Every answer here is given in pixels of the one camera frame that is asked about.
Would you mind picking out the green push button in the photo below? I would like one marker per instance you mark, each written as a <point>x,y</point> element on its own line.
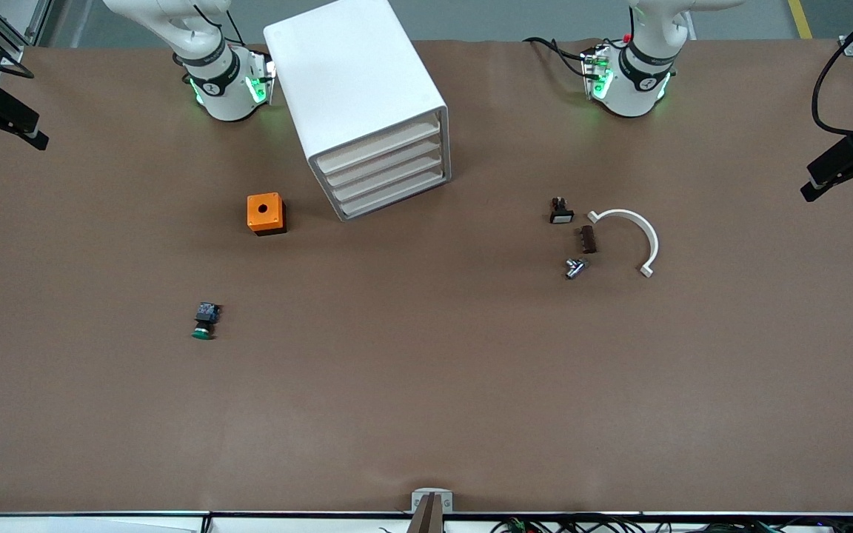
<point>206,317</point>

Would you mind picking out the white plastic drawer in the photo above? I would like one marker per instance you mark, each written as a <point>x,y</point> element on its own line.
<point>378,146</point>
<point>388,178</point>
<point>393,194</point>
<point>382,161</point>

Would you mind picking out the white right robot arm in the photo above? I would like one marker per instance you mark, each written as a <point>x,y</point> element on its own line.
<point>223,89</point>

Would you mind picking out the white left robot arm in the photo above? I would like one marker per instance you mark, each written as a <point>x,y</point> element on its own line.
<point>637,89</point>

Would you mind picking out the orange button box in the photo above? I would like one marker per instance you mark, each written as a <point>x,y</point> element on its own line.
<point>263,211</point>

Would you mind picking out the black white push button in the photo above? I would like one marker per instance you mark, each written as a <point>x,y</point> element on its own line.
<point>561,216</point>

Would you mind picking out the white drawer cabinet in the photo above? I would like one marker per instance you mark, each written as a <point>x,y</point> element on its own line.
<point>345,74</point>

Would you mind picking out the white curved plastic arc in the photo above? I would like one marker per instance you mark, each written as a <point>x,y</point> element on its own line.
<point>637,220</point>

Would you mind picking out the brown terminal block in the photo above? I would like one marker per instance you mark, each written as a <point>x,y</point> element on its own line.
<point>587,240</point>

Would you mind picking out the silver metal fitting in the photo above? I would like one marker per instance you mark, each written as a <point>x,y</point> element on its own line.
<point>574,268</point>

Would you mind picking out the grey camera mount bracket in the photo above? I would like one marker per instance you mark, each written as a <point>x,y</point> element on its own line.
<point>419,503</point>

